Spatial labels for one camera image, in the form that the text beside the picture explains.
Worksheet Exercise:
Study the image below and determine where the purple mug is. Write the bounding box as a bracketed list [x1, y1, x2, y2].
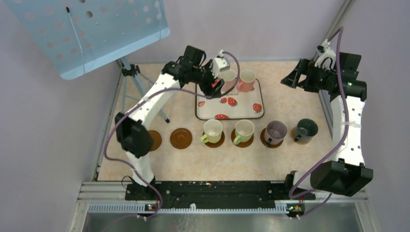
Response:
[266, 120, 288, 138]

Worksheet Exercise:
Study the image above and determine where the salmon pink mug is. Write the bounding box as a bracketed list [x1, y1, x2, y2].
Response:
[236, 70, 256, 92]

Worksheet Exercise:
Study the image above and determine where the woven rattan coaster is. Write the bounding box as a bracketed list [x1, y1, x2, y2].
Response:
[290, 127, 312, 145]

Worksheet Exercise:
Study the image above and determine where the pale pink mug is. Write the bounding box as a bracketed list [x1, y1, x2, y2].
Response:
[220, 70, 236, 92]

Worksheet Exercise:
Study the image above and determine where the dark green mug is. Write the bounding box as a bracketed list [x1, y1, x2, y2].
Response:
[295, 118, 319, 138]

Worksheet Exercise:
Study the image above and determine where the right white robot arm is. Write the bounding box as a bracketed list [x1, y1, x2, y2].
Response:
[281, 53, 373, 199]

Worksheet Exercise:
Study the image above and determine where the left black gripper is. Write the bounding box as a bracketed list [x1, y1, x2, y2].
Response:
[191, 60, 225, 100]

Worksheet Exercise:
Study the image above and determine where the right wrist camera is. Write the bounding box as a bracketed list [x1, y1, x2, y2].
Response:
[314, 39, 336, 70]

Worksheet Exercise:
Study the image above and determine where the white cable duct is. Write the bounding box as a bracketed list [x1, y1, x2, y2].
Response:
[88, 203, 289, 215]

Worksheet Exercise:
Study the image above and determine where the light blue tripod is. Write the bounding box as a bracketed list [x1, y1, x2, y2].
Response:
[119, 58, 170, 124]

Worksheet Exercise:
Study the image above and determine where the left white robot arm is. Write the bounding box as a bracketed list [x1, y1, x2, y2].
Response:
[115, 45, 230, 200]

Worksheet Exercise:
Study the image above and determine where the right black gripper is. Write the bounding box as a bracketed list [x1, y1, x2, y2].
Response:
[281, 58, 337, 93]

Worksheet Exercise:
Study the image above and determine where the light green mug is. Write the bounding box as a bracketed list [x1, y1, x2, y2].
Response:
[233, 119, 254, 145]

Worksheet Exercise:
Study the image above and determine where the blue perforated board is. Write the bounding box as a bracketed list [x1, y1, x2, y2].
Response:
[5, 0, 170, 80]

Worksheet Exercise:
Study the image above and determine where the strawberry enamel tray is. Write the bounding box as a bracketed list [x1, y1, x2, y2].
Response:
[195, 79, 264, 120]

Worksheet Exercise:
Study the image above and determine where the brown wooden coaster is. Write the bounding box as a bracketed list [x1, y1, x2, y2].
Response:
[170, 128, 192, 149]
[201, 131, 225, 148]
[148, 130, 162, 151]
[231, 129, 254, 148]
[260, 128, 284, 148]

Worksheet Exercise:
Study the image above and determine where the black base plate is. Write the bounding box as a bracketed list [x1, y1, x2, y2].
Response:
[125, 181, 316, 210]

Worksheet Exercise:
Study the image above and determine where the yellow green mug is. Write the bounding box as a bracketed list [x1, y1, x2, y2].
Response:
[201, 119, 223, 144]

